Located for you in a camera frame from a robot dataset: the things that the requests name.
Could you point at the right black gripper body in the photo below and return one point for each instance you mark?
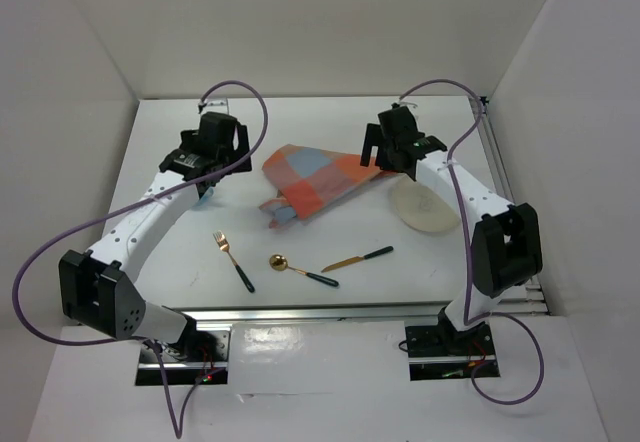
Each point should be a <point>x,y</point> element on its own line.
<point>374,137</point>

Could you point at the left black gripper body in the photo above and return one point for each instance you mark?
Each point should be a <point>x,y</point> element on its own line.
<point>231,155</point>

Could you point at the checkered orange blue cloth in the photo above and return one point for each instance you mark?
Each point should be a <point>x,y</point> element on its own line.
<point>309,180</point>

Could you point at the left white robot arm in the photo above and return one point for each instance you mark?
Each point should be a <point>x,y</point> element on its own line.
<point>98,286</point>

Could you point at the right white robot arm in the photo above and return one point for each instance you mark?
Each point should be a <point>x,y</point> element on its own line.
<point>501,239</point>

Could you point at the light blue mug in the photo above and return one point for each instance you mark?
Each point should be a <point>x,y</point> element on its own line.
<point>205,198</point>

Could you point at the cream ceramic plate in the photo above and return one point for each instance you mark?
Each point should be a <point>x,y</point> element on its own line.
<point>422,209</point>

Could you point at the gold fork green handle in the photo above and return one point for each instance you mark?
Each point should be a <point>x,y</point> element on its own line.
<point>224,246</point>

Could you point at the gold knife green handle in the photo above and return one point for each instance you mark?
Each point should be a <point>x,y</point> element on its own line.
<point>357,259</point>

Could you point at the gold spoon green handle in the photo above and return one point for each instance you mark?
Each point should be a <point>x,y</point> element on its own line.
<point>280,263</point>

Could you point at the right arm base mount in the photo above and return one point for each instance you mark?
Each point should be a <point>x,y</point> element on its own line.
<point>429,358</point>

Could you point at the aluminium side rail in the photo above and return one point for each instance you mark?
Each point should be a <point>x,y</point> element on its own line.
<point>533,289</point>

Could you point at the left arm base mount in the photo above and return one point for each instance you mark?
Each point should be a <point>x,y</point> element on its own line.
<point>209,365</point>

